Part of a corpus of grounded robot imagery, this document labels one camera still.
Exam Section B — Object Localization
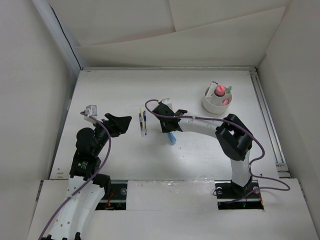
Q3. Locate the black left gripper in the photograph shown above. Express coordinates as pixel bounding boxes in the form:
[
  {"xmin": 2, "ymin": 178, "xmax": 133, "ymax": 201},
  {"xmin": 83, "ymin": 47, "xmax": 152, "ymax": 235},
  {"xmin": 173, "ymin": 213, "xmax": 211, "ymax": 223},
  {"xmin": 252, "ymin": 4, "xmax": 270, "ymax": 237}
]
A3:
[{"xmin": 92, "ymin": 113, "xmax": 131, "ymax": 155}]

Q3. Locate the blue correction tape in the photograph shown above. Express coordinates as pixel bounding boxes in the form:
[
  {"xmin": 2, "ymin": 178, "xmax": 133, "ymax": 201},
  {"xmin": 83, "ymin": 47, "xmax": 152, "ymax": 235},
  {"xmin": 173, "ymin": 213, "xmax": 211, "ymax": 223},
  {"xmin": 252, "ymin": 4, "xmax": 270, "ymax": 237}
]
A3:
[{"xmin": 167, "ymin": 132, "xmax": 177, "ymax": 146}]

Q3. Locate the yellow highlighter pen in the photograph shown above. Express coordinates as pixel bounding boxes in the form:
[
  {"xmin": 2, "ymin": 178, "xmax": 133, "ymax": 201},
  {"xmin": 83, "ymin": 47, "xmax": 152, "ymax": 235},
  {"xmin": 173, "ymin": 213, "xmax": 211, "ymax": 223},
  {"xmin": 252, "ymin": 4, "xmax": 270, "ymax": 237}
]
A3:
[{"xmin": 139, "ymin": 107, "xmax": 147, "ymax": 137}]

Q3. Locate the blue gel pen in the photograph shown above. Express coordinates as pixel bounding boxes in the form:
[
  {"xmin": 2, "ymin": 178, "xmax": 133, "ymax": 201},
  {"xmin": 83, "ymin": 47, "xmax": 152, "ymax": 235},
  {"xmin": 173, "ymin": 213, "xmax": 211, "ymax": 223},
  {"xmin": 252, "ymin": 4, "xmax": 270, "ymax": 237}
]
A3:
[{"xmin": 143, "ymin": 110, "xmax": 147, "ymax": 136}]

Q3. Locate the pink correction tape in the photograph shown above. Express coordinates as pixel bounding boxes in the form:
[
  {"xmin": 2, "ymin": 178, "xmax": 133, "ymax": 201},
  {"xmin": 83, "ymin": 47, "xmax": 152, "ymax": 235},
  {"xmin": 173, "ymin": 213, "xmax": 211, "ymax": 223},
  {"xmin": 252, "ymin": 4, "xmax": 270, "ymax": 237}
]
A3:
[{"xmin": 222, "ymin": 99, "xmax": 230, "ymax": 106}]

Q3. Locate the blue capped white marker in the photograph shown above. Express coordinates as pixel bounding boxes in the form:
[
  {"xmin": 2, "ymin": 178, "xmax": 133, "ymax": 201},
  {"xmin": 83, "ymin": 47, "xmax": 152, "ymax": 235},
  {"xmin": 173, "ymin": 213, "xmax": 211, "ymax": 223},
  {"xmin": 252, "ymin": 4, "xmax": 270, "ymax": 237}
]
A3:
[{"xmin": 206, "ymin": 80, "xmax": 218, "ymax": 97}]

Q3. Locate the green correction tape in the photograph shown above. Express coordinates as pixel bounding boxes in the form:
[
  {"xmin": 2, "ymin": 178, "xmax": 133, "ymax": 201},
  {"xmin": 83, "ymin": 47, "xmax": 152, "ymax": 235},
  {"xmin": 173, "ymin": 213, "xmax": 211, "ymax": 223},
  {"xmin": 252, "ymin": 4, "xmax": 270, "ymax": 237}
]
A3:
[{"xmin": 225, "ymin": 86, "xmax": 233, "ymax": 94}]

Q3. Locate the purple gel pen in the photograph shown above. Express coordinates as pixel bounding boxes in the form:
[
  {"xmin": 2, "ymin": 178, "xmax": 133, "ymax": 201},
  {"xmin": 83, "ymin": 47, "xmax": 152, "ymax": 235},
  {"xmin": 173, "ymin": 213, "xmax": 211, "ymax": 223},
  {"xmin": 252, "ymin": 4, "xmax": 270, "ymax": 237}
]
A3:
[{"xmin": 138, "ymin": 113, "xmax": 144, "ymax": 137}]

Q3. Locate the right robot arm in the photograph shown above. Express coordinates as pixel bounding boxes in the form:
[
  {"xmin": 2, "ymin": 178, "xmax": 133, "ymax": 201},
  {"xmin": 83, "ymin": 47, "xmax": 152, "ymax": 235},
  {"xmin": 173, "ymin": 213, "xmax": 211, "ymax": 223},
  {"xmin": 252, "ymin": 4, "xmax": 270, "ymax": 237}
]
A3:
[{"xmin": 151, "ymin": 102, "xmax": 252, "ymax": 199}]

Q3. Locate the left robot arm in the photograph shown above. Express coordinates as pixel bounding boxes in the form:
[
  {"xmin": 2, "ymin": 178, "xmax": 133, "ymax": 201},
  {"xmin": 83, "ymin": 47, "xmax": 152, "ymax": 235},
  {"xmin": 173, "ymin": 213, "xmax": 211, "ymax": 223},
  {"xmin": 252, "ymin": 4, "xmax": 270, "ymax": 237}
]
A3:
[{"xmin": 39, "ymin": 109, "xmax": 132, "ymax": 240}]

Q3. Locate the white round divided pen holder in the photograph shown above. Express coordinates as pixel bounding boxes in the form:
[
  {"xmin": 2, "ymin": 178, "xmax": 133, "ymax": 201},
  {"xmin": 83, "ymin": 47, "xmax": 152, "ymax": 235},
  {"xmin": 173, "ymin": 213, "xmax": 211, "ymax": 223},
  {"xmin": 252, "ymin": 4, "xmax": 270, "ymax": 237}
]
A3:
[{"xmin": 202, "ymin": 81, "xmax": 233, "ymax": 115}]

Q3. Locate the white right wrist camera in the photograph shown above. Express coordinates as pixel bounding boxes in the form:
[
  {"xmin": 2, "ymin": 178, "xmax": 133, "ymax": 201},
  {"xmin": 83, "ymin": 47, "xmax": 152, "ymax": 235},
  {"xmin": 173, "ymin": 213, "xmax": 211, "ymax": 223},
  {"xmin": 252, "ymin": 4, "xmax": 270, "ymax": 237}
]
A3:
[{"xmin": 160, "ymin": 98, "xmax": 173, "ymax": 110}]

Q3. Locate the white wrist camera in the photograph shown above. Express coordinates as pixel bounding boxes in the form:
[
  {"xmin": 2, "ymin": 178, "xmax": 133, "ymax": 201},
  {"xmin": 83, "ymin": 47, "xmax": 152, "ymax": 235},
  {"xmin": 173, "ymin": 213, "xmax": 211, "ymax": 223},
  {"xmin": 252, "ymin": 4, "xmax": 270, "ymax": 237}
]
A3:
[
  {"xmin": 160, "ymin": 98, "xmax": 173, "ymax": 110},
  {"xmin": 84, "ymin": 104, "xmax": 98, "ymax": 124}
]

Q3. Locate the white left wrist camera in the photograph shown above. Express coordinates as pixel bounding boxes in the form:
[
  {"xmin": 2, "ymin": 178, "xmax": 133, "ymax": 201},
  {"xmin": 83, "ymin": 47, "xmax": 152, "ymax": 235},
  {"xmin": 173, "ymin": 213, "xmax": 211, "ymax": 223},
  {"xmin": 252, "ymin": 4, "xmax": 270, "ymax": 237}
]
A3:
[{"xmin": 84, "ymin": 104, "xmax": 98, "ymax": 124}]

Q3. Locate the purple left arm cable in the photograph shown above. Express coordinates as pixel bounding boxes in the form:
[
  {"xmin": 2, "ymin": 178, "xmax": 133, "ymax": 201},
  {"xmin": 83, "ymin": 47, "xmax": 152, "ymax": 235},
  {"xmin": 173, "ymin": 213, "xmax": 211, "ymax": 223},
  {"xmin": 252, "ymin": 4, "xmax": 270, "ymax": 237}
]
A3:
[{"xmin": 37, "ymin": 110, "xmax": 113, "ymax": 240}]

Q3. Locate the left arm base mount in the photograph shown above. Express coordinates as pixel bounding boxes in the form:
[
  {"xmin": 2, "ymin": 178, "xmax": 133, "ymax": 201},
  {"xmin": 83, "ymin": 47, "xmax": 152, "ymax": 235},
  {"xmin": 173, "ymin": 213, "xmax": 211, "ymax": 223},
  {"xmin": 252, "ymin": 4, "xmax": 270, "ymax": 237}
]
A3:
[{"xmin": 95, "ymin": 180, "xmax": 128, "ymax": 211}]

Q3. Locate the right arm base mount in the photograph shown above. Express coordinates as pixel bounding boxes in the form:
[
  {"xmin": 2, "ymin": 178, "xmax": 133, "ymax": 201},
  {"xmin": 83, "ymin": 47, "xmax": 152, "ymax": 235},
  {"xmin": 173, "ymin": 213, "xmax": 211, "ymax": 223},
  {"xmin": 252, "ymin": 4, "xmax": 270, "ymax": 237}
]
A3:
[{"xmin": 212, "ymin": 180, "xmax": 264, "ymax": 210}]

